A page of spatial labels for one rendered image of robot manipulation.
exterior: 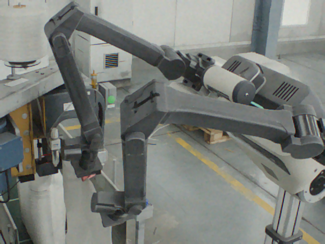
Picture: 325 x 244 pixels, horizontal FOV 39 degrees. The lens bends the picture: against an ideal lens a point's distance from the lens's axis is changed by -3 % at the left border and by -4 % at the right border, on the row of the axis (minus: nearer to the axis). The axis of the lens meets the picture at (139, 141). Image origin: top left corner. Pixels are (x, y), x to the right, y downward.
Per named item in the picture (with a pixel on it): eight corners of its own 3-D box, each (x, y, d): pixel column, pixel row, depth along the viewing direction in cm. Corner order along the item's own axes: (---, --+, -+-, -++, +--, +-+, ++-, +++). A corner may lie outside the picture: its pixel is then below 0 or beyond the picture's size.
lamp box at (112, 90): (116, 108, 186) (116, 87, 183) (105, 110, 184) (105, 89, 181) (108, 103, 192) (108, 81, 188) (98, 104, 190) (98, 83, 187)
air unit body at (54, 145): (64, 167, 179) (62, 129, 172) (52, 169, 177) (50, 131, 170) (60, 161, 183) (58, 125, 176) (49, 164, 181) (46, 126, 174)
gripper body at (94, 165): (69, 162, 168) (72, 149, 162) (96, 157, 172) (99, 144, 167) (76, 177, 164) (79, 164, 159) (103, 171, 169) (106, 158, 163)
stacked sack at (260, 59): (294, 79, 482) (296, 65, 476) (263, 83, 463) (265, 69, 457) (253, 61, 535) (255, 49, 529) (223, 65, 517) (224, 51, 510)
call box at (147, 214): (152, 217, 201) (154, 205, 198) (136, 221, 197) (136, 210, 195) (144, 207, 207) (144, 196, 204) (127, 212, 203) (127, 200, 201)
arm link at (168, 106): (140, 111, 85) (138, 67, 90) (116, 147, 95) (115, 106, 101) (332, 144, 99) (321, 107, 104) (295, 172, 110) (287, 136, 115)
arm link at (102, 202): (144, 210, 127) (143, 181, 131) (103, 205, 123) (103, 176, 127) (128, 225, 136) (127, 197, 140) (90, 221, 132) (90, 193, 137)
